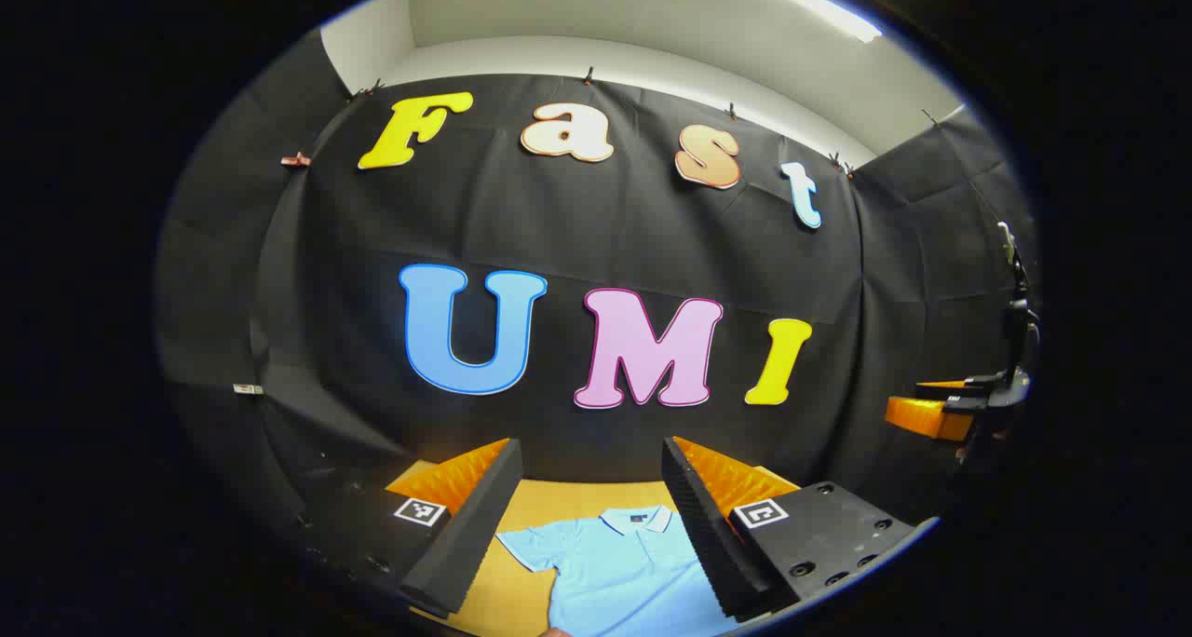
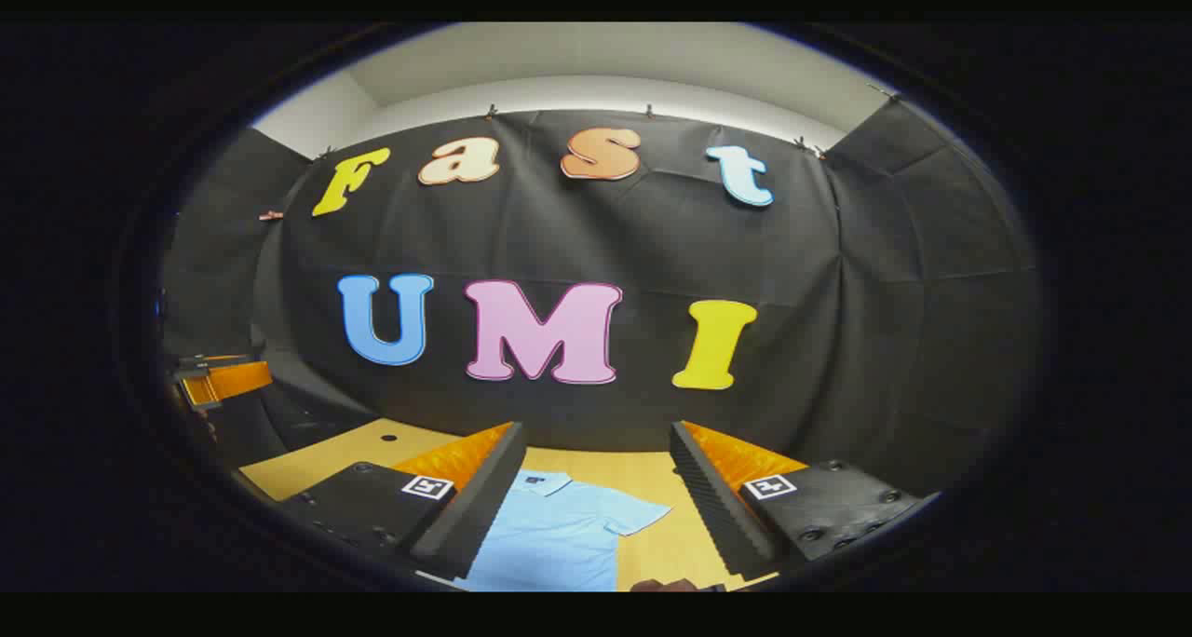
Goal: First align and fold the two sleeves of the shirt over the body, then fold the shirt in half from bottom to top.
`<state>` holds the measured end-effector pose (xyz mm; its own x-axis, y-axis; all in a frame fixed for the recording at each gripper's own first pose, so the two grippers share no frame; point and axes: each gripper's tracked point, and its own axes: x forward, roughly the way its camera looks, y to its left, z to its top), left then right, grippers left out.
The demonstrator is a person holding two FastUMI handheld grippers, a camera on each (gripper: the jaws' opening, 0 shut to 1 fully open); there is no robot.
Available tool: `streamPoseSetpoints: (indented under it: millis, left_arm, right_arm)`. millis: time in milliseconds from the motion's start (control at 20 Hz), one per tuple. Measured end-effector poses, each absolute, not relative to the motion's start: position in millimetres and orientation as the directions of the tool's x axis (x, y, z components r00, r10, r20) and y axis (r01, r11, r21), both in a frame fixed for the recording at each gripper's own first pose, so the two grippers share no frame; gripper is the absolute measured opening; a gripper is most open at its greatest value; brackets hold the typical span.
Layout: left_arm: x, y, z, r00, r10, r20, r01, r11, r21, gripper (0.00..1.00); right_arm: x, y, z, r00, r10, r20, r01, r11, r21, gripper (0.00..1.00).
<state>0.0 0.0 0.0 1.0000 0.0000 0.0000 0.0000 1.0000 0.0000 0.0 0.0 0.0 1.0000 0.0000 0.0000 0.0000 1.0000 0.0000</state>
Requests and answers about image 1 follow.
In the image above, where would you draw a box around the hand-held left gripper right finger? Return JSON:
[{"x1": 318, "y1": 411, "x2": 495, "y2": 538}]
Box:
[{"x1": 661, "y1": 435, "x2": 940, "y2": 624}]

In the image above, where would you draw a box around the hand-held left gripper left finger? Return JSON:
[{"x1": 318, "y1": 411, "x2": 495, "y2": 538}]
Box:
[{"x1": 293, "y1": 437, "x2": 524, "y2": 619}]

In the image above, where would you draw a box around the light blue polo T-shirt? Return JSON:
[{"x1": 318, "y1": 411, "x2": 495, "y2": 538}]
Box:
[{"x1": 496, "y1": 504, "x2": 746, "y2": 637}]

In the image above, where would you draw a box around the black backdrop cloth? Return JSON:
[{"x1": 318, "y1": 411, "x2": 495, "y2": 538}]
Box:
[{"x1": 154, "y1": 32, "x2": 1042, "y2": 526}]

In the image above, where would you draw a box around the ceiling light strip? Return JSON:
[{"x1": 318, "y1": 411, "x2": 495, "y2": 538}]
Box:
[{"x1": 736, "y1": 0, "x2": 884, "y2": 44}]

